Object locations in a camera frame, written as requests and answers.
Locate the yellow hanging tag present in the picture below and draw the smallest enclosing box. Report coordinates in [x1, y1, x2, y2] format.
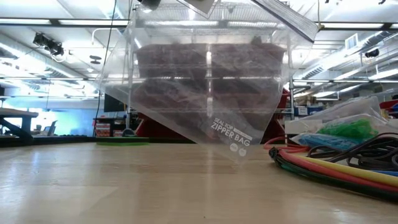
[315, 2, 325, 33]

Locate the black background table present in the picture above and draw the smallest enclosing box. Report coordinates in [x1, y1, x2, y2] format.
[0, 107, 40, 141]

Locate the black computer monitor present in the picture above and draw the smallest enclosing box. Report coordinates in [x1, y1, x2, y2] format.
[103, 93, 127, 113]

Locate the thin black hanging cable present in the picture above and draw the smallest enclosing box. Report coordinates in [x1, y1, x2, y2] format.
[92, 0, 118, 136]

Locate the chrome wire shelf cart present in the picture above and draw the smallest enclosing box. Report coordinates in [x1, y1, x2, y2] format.
[124, 0, 308, 141]

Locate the blue rubber bands pile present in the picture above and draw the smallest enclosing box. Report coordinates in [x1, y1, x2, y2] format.
[306, 133, 358, 151]

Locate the white cardboard box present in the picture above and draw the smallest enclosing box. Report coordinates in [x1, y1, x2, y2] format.
[283, 119, 313, 144]

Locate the multicolour cable bundle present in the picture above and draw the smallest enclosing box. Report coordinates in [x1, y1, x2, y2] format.
[269, 146, 398, 202]

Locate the green rubber bands pile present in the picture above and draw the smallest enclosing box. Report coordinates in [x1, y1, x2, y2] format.
[317, 118, 379, 141]

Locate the clear plastic bags pile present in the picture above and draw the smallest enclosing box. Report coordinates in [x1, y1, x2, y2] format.
[98, 0, 320, 166]

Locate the dark purple rubber bands pile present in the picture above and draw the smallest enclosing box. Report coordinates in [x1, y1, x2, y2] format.
[307, 132, 398, 172]

